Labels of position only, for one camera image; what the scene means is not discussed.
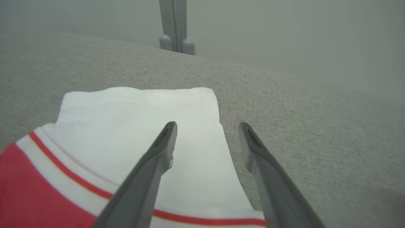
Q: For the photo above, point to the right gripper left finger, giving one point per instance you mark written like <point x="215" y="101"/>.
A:
<point x="139" y="190"/>

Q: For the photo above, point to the grey cylinder post foot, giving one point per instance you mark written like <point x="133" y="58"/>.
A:
<point x="165" y="42"/>
<point x="188" y="47"/>

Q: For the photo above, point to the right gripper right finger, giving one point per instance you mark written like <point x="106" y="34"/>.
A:
<point x="275" y="193"/>

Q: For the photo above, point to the grey partition post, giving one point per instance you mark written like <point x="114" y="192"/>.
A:
<point x="173" y="19"/>

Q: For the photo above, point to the red and white shirt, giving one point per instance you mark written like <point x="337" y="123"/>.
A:
<point x="126" y="114"/>

